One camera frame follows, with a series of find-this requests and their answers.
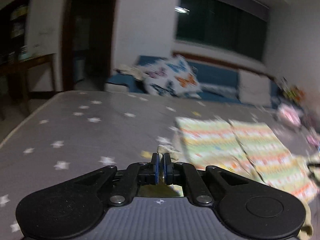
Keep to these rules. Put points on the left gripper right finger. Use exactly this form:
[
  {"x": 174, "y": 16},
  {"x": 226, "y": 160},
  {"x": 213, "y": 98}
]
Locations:
[{"x": 188, "y": 178}]

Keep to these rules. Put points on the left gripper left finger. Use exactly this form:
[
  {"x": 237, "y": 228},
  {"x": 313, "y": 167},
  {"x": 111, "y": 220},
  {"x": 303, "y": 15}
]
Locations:
[{"x": 126, "y": 183}]

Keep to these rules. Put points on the colourful patterned child jacket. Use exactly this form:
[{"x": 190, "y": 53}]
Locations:
[{"x": 249, "y": 149}]

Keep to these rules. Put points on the butterfly print pillow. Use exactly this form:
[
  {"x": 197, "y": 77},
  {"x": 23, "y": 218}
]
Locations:
[{"x": 171, "y": 77}]

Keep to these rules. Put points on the blue sofa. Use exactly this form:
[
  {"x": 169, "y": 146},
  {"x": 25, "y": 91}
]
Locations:
[{"x": 218, "y": 84}]

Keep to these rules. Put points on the cream cloth on sofa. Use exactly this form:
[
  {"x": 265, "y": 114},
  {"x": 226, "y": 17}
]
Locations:
[{"x": 133, "y": 71}]

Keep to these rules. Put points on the grey cushion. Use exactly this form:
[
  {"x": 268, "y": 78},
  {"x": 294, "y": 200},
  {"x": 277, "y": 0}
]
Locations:
[{"x": 254, "y": 89}]

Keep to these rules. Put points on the pink tissue box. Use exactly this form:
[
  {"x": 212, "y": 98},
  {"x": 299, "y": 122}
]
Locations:
[{"x": 289, "y": 116}]

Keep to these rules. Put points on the yellow green plush toy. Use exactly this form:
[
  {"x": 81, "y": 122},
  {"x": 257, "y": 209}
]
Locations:
[{"x": 291, "y": 93}]

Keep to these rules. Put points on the orange fox plush toy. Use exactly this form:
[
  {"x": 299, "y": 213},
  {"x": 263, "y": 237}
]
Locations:
[{"x": 299, "y": 95}]

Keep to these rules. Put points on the wooden side table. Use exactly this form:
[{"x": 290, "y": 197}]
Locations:
[{"x": 34, "y": 67}]

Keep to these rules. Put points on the dark window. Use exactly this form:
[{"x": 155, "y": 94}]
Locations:
[{"x": 218, "y": 24}]

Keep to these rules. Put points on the dark doorway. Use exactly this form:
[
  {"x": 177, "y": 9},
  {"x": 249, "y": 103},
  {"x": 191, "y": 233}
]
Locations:
[{"x": 86, "y": 43}]

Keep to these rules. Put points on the dark bookshelf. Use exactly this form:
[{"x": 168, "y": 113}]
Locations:
[{"x": 13, "y": 28}]

